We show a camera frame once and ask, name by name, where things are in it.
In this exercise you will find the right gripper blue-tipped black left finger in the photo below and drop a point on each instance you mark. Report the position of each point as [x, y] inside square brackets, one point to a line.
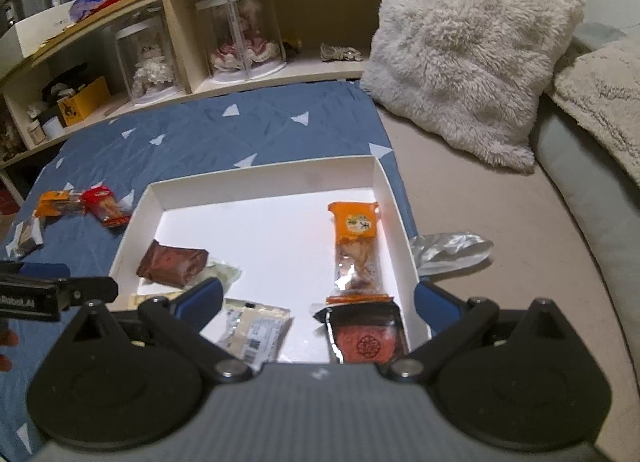
[176, 325]

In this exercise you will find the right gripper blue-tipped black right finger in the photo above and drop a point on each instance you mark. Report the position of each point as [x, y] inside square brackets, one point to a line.
[456, 326]

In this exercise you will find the clear-wrapped round cookie packet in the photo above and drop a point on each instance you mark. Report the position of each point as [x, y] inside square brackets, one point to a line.
[28, 236]

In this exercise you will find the orange snack bar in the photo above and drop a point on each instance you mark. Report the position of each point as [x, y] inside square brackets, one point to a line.
[54, 204]

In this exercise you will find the red snack packet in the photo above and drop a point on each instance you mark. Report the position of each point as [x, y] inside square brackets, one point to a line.
[101, 203]

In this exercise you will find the person's left hand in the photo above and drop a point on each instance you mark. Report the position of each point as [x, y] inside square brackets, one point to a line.
[9, 339]

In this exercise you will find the dark brown snack packet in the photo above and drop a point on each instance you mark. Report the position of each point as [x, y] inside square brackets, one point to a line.
[170, 265]

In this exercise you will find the green white small packet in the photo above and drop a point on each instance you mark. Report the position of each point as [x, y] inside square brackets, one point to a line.
[226, 274]

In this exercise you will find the silver foil wrapper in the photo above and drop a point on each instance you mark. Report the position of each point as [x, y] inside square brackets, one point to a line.
[445, 253]

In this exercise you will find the white barcode snack packet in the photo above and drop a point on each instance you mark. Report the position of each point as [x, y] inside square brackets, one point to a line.
[253, 332]

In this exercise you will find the black red mooncake packet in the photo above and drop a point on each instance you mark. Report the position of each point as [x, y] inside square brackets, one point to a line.
[364, 333]

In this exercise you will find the blue triangle-pattern bedspread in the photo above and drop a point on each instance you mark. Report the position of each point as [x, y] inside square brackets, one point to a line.
[277, 124]

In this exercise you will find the orange snack packet in tray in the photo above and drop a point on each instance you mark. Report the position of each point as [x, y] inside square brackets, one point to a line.
[358, 277]

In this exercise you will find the white shallow cardboard tray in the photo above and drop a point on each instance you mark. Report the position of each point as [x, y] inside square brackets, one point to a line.
[273, 223]

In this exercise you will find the white cup on shelf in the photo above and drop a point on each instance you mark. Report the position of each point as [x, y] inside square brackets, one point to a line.
[53, 128]

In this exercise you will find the yellow box on shelf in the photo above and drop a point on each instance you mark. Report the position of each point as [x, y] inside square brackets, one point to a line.
[76, 109]

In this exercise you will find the grey bolster cushion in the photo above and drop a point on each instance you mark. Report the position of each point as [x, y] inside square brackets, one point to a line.
[603, 199]

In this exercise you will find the white box on shelf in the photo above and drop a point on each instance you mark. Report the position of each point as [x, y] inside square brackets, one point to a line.
[25, 37]

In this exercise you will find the white-dress doll in case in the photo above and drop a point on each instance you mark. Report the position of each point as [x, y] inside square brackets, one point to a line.
[146, 61]

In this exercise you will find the white fluffy pillow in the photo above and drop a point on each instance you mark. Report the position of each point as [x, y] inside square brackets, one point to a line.
[470, 71]

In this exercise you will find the beige fuzzy pillow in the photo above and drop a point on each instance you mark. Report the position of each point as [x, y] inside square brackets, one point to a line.
[599, 89]

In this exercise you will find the red-dress doll in case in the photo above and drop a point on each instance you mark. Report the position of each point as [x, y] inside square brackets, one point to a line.
[241, 39]

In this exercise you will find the blue plastic bag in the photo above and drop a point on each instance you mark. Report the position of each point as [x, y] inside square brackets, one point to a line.
[81, 9]

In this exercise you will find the small figurine on shelf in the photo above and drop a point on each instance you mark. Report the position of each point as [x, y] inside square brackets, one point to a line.
[330, 53]

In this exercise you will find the wooden headboard shelf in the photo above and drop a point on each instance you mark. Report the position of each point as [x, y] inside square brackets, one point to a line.
[310, 23]

